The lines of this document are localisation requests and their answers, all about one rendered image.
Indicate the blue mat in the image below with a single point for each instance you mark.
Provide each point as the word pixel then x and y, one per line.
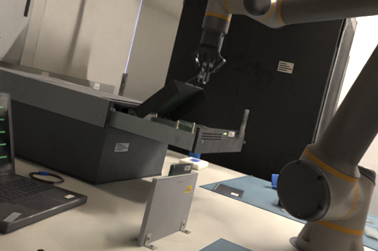
pixel 224 245
pixel 254 186

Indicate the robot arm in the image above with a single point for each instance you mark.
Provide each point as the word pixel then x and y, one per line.
pixel 325 6

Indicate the dark grey laptop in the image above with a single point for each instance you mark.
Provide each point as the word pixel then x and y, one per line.
pixel 35 200

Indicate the grey holder rail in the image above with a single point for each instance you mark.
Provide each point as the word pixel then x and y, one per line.
pixel 168 206

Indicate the grey server chassis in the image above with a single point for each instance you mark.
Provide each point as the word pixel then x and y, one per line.
pixel 59 133

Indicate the green memory module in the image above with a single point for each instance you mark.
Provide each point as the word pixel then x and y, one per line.
pixel 179 170

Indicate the grey post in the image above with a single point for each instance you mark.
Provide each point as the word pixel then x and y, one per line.
pixel 123 84

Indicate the white box with blue label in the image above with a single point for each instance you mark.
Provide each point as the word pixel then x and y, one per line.
pixel 196 164

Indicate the black wall switch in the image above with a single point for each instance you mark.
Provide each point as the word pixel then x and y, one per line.
pixel 27 7

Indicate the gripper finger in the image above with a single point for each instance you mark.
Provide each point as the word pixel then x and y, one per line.
pixel 215 62
pixel 202 59

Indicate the white wall outlet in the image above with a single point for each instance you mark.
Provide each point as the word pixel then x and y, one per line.
pixel 96 86

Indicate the black shroud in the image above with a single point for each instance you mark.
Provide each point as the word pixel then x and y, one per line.
pixel 174 100

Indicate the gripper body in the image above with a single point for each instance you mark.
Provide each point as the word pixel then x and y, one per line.
pixel 213 41

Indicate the grey server tray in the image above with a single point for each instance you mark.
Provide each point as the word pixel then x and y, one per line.
pixel 212 141

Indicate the black rack cabinet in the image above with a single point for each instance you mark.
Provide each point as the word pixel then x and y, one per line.
pixel 265 115

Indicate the black card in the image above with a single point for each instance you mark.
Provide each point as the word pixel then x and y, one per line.
pixel 228 191

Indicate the blue block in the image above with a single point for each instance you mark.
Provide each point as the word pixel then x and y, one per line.
pixel 274 180

